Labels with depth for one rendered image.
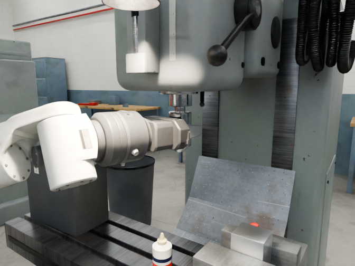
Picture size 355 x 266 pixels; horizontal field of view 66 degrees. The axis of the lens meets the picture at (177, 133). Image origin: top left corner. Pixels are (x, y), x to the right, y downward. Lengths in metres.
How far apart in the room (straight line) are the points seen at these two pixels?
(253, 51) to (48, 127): 0.41
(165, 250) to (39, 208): 0.47
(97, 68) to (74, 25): 1.37
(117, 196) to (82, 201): 1.73
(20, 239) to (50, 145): 0.56
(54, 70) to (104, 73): 1.44
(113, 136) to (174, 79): 0.13
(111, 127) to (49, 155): 0.09
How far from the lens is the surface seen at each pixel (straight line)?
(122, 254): 0.74
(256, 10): 0.55
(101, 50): 7.12
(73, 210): 0.81
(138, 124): 0.45
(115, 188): 2.51
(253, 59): 0.60
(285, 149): 0.87
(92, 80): 7.38
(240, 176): 0.91
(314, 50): 0.67
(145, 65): 0.44
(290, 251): 0.58
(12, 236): 0.99
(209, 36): 0.45
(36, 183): 0.92
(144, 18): 0.45
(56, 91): 7.85
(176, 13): 0.46
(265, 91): 0.87
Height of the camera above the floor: 1.32
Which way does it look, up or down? 10 degrees down
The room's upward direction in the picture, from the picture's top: straight up
